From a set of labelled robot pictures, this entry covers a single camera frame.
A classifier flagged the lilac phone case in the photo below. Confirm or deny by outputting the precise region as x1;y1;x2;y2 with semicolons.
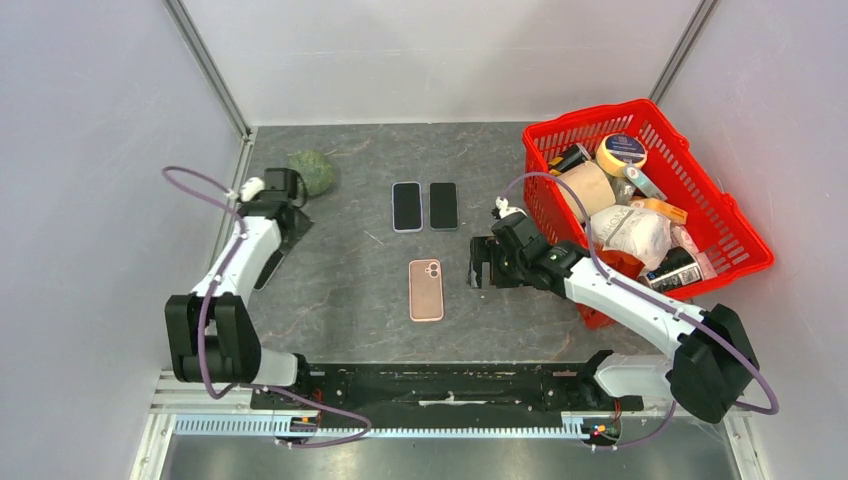
390;180;425;234

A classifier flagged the black smartphone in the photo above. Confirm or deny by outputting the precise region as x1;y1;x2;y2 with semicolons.
253;250;286;291
428;181;460;232
392;182;423;232

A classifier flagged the pink phone case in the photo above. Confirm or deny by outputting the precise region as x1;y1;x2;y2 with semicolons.
408;259;444;322

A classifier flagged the red plastic basket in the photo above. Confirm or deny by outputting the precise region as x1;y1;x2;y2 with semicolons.
522;99;775;300

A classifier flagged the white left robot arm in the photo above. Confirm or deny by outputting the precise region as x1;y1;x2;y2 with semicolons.
162;166;314;409

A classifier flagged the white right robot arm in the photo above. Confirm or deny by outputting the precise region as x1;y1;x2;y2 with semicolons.
469;211;763;424

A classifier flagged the green felt ball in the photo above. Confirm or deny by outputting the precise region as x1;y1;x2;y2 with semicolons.
289;150;335;197

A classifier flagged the black yellow tool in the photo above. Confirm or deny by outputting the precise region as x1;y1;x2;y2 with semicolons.
548;143;592;176

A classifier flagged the white wrapped package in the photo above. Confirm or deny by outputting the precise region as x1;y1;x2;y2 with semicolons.
589;205;672;270

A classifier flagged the yellow masking tape roll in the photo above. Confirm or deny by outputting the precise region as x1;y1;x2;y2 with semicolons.
595;133;648;178

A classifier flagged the teal white small packet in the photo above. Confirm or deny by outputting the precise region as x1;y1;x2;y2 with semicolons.
622;164;668;201

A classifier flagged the orange small box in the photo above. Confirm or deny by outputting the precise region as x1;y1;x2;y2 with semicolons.
629;198;688;225

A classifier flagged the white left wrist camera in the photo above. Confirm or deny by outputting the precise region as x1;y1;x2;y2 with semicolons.
238;177;266;203

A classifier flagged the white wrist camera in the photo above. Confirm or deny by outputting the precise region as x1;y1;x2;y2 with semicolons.
491;197;527;220
238;177;266;203

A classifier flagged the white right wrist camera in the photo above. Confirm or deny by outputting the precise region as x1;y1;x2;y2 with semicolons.
491;197;527;220

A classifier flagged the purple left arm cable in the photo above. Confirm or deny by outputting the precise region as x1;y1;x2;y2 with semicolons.
161;165;372;450

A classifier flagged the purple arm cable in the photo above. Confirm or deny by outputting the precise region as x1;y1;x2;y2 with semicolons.
161;165;372;450
498;172;780;452

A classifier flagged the black mounting base plate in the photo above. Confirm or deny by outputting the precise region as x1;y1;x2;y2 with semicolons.
250;362;645;429

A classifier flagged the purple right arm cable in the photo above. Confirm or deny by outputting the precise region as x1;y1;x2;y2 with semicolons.
498;172;780;452

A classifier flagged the grey slotted cable duct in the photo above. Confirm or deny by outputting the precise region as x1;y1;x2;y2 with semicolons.
173;414;586;440

